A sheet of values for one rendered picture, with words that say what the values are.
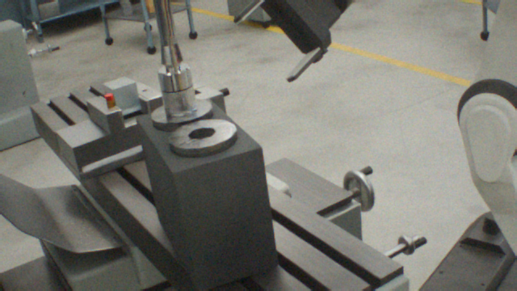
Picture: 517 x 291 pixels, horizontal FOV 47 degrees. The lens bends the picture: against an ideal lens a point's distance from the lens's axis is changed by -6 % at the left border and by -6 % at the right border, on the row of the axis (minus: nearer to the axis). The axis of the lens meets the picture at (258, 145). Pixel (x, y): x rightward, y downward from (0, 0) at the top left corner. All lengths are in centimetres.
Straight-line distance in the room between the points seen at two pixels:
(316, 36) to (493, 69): 35
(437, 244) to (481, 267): 111
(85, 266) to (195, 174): 47
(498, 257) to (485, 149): 42
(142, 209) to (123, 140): 22
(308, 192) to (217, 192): 68
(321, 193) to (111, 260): 53
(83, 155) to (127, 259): 22
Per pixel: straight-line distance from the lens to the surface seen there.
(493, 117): 105
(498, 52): 107
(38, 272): 139
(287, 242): 94
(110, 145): 126
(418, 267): 240
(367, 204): 162
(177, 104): 89
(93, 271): 118
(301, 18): 86
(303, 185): 150
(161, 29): 87
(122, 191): 117
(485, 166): 110
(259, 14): 571
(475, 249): 147
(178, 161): 79
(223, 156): 78
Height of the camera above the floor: 144
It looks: 25 degrees down
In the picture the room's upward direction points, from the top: 8 degrees counter-clockwise
